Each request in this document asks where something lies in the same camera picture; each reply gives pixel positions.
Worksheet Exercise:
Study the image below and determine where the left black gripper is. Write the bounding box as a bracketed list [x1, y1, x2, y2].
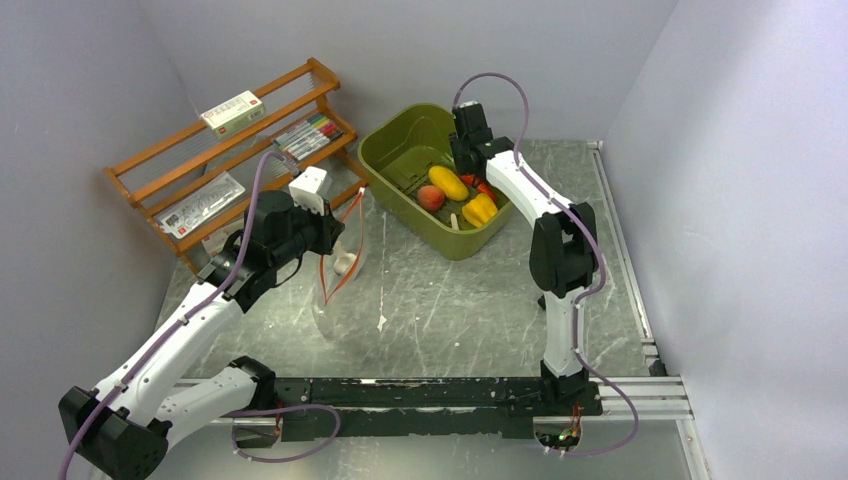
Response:
[270, 196, 344, 267]

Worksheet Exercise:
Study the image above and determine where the yellow toy mango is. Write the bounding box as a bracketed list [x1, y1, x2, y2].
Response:
[428, 165, 469, 202]

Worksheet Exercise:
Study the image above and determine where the clear flat plastic package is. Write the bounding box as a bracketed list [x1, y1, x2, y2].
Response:
[156, 172, 246, 239]

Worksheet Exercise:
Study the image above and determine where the pack of coloured markers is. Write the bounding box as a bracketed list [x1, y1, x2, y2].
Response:
[273, 113, 344, 162]

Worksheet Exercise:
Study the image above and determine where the wooden shelf rack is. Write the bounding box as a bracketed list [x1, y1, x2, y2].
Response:
[103, 57, 368, 273]

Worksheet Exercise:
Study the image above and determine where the white green box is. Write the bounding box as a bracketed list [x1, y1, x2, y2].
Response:
[199, 90, 266, 140]

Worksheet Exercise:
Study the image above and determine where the orange toy peach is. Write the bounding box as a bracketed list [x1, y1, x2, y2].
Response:
[417, 185, 446, 213]

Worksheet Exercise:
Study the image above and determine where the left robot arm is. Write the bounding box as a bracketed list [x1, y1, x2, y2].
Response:
[58, 187, 344, 479]

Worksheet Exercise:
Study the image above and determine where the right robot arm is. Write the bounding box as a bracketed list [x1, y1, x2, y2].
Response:
[449, 102, 602, 415]

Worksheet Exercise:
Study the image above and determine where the yellow toy bell pepper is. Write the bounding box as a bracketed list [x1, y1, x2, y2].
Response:
[461, 194, 498, 228]

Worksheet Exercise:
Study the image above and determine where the clear zip top bag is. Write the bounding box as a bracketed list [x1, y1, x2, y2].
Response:
[310, 187, 371, 340]

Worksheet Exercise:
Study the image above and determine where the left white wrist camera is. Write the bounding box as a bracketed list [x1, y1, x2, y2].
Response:
[289, 166, 332, 216]

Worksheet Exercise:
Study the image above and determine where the dark red toy strawberry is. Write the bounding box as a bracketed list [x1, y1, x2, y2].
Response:
[475, 182, 498, 204]

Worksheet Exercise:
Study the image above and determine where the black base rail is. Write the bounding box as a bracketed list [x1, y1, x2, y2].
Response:
[230, 356, 603, 442]

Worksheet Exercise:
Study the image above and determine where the olive green plastic basin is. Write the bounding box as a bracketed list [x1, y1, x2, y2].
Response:
[358, 103, 515, 261]

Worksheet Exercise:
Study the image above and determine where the white toy mushroom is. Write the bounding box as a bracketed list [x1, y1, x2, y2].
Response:
[333, 240, 358, 276]

